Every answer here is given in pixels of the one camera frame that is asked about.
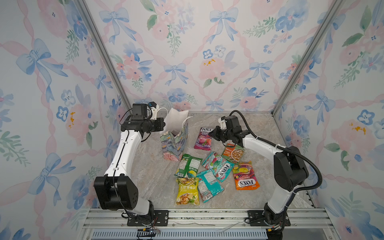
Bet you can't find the purple Fox's berries candy bag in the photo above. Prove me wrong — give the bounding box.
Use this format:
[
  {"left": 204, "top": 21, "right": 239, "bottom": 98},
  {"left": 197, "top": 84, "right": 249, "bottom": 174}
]
[{"left": 194, "top": 128, "right": 214, "bottom": 151}]

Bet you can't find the floral paper gift bag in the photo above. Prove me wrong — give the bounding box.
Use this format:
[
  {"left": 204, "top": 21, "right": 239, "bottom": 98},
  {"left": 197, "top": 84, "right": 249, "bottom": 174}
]
[{"left": 160, "top": 108, "right": 191, "bottom": 162}]

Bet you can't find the teal mint candy bag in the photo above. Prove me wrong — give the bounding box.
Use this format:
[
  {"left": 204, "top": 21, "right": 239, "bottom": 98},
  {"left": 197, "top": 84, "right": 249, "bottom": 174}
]
[{"left": 197, "top": 170, "right": 224, "bottom": 203}]

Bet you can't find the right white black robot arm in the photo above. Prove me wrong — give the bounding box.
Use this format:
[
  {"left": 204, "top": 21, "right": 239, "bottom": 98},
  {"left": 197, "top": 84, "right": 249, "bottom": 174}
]
[{"left": 209, "top": 116, "right": 309, "bottom": 226}]

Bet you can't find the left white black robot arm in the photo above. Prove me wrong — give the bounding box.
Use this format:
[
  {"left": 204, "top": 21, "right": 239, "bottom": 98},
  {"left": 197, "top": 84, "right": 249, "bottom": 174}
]
[{"left": 94, "top": 118, "right": 166, "bottom": 225}]

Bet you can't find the teal pink Fox's candy bag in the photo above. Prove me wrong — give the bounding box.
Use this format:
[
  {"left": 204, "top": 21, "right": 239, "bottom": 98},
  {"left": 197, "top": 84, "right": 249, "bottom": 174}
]
[{"left": 202, "top": 152, "right": 235, "bottom": 183}]

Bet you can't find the green snack bag back side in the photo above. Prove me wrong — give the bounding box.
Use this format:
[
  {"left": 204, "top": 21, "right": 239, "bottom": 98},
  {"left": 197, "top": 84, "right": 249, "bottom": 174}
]
[{"left": 174, "top": 154, "right": 203, "bottom": 178}]

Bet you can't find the orange Fox's fruits candy bag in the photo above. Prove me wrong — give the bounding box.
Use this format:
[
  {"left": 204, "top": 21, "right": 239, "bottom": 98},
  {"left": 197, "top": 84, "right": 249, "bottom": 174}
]
[{"left": 233, "top": 161, "right": 260, "bottom": 191}]

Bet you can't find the yellow chips snack bag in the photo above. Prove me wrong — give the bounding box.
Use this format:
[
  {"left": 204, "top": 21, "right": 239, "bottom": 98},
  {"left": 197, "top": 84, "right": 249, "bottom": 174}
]
[{"left": 176, "top": 178, "right": 200, "bottom": 205}]

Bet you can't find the green orange noodle snack packet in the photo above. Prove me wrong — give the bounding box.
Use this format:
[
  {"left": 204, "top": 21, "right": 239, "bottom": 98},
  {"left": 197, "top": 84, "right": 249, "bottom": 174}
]
[{"left": 222, "top": 143, "right": 244, "bottom": 164}]

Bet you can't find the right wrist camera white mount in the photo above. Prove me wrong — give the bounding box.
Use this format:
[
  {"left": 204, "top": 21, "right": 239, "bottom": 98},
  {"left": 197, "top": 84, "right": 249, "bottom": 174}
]
[{"left": 219, "top": 116, "right": 227, "bottom": 130}]

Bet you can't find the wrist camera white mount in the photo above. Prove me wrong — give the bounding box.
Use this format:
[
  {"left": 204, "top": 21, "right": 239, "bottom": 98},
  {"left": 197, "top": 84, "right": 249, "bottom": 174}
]
[
  {"left": 147, "top": 102, "right": 160, "bottom": 120},
  {"left": 219, "top": 116, "right": 227, "bottom": 130}
]

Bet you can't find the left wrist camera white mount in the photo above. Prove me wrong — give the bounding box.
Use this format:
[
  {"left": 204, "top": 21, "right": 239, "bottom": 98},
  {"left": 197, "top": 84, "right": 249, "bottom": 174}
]
[{"left": 147, "top": 102, "right": 160, "bottom": 120}]

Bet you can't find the right black corrugated cable hose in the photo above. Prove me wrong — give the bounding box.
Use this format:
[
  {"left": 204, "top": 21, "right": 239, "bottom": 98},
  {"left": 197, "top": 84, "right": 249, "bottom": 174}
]
[{"left": 228, "top": 109, "right": 323, "bottom": 194}]

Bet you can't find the left corner aluminium post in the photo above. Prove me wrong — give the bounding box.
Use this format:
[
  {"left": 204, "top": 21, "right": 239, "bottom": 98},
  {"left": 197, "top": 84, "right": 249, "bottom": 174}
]
[{"left": 74, "top": 0, "right": 131, "bottom": 110}]

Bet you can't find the corner aluminium post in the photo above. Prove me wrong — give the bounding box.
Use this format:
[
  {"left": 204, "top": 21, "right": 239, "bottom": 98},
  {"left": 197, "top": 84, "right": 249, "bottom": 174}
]
[
  {"left": 74, "top": 0, "right": 131, "bottom": 110},
  {"left": 271, "top": 0, "right": 345, "bottom": 117}
]

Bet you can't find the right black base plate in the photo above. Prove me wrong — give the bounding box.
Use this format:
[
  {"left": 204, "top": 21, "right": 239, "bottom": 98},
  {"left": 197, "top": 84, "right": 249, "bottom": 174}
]
[{"left": 244, "top": 210, "right": 291, "bottom": 228}]

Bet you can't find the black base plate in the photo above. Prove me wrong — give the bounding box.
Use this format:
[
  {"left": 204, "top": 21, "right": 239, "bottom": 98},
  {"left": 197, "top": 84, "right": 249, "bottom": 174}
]
[
  {"left": 127, "top": 210, "right": 170, "bottom": 227},
  {"left": 244, "top": 210, "right": 291, "bottom": 228}
]

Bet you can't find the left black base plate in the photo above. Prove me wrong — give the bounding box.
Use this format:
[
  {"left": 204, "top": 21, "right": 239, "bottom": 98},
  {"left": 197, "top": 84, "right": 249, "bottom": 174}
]
[{"left": 127, "top": 210, "right": 170, "bottom": 227}]

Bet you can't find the aluminium front frame rail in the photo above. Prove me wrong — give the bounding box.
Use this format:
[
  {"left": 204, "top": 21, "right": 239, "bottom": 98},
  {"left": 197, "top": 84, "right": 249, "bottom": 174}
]
[{"left": 78, "top": 209, "right": 340, "bottom": 240}]

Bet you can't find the right corner aluminium post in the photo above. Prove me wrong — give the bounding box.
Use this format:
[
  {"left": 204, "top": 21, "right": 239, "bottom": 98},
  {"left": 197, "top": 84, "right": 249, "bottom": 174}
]
[{"left": 271, "top": 0, "right": 345, "bottom": 117}]

